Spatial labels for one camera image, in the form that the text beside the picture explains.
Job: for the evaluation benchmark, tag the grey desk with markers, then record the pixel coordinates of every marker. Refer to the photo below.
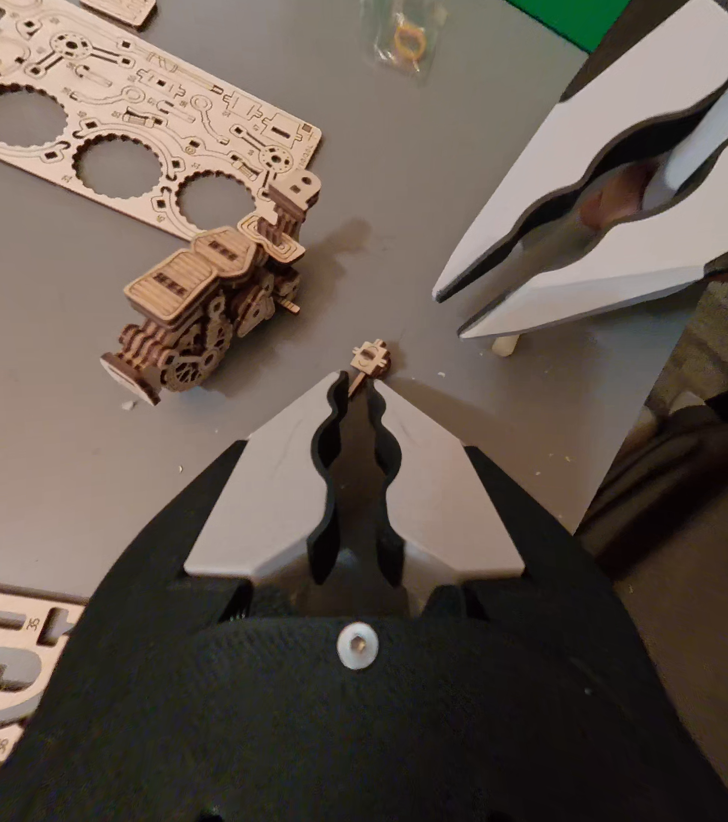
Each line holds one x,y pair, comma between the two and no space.
402,193

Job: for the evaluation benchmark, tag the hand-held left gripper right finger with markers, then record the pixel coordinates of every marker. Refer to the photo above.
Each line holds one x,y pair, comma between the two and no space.
453,514

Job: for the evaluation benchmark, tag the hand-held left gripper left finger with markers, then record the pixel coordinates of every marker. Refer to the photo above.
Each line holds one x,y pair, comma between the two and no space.
254,514

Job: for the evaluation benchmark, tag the person's right hand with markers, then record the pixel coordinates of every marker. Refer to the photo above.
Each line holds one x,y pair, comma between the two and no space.
614,193

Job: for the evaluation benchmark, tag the small wooden sheet offcut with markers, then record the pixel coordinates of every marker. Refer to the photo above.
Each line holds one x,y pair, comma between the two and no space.
113,13

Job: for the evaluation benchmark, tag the wooden sheet with round holes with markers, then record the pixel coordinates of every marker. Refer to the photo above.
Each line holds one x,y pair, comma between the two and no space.
209,138

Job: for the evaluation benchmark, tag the green plastic bin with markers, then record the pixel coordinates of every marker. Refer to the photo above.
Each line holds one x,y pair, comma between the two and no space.
562,19

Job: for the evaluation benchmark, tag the small wooden cross part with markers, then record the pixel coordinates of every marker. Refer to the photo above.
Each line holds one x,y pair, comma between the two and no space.
370,356

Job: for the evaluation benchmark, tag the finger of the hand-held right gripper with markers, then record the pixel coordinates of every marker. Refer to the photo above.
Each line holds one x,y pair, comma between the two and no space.
626,84
691,231

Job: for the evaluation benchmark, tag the clear bag with rubber bands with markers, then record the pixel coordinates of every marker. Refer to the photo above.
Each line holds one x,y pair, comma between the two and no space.
402,39

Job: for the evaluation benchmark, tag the wooden model motorcycle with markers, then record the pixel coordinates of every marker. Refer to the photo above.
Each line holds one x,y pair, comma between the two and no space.
209,308

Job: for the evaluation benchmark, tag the small cream wax stick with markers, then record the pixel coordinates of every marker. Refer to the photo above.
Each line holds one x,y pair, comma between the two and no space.
506,346

